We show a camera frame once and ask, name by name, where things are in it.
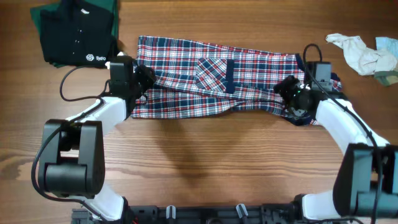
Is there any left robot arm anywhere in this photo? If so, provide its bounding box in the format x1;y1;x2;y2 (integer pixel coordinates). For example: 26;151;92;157
30;55;156;223

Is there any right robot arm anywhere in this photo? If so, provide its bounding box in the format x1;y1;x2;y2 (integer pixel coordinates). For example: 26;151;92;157
274;62;397;223

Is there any beige crumpled cloth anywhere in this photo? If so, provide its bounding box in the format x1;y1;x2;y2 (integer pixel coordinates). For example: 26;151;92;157
325;33;397;76

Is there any black folded polo shirt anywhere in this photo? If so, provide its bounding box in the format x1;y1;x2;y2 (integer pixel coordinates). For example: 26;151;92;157
39;0;126;68

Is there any olive green cloth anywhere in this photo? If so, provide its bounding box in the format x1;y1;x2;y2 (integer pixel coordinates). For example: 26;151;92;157
374;70;398;86

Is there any light blue cloth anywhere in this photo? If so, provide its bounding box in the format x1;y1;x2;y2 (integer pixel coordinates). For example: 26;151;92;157
376;37;398;58

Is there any green folded shirt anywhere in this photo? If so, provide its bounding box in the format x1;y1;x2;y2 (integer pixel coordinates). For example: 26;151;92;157
29;0;121;69

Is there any right black cable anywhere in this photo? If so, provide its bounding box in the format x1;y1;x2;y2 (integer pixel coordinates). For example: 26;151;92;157
302;43;385;224

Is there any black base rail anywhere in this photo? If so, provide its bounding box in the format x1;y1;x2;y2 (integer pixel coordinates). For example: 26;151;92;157
113;203;309;224

